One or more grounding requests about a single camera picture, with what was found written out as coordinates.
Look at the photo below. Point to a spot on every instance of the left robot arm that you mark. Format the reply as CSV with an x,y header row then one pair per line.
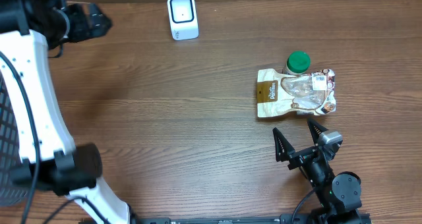
x,y
49,158

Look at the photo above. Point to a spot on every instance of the beige pouch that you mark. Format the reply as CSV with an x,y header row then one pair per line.
x,y
304,94

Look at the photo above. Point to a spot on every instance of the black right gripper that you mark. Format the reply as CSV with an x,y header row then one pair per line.
x,y
285,149

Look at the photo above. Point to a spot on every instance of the green lid jar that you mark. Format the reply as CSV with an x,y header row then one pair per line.
x,y
297,63

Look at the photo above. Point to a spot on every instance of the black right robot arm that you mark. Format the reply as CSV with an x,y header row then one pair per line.
x,y
339,195

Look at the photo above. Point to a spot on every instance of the grey plastic mesh basket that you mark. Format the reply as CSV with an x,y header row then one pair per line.
x,y
10,194

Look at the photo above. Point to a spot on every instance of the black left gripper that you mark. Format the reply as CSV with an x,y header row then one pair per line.
x,y
82,12

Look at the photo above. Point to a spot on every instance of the white barcode scanner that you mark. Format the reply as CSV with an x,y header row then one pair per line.
x,y
183,19

